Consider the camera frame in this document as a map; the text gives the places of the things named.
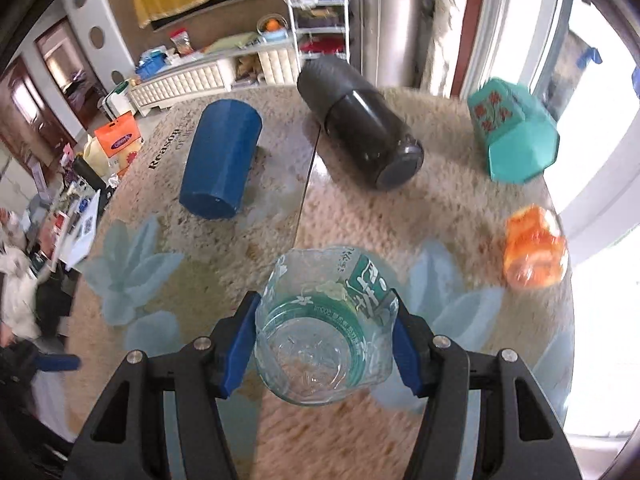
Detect black cylindrical cup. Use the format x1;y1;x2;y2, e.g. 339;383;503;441
297;55;425;191

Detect orange plastic bottle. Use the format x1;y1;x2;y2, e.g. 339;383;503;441
503;204;569;289

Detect blue plastic basket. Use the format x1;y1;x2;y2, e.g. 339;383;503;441
135;50;168;81

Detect orange and white bag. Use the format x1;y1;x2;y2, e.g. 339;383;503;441
94;113;144;173

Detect red snack packet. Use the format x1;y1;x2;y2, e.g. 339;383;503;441
169;29;193;57

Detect teal faceted cup red flowers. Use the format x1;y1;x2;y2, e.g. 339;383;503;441
467;77;560;184

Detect bowl of oranges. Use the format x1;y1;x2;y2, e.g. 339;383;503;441
257;14;288;37

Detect white low cabinet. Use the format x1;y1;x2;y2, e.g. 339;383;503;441
127;40;301;117

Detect clear plastic bottle green label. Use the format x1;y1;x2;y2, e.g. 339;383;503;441
254;245;400;406

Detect blue ribbed cup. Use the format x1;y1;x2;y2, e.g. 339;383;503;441
179;99;264;220

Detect dark wooden door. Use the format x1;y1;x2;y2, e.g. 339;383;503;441
0;17;108;171

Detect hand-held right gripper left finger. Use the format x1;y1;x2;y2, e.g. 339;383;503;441
64;290;263;480

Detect white metal shelf rack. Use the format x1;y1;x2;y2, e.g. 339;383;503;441
284;0;350;68

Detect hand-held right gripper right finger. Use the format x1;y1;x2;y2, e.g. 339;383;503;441
389;287;584;480

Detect white appliance with green button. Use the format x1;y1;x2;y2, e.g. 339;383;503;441
101;81;136;120

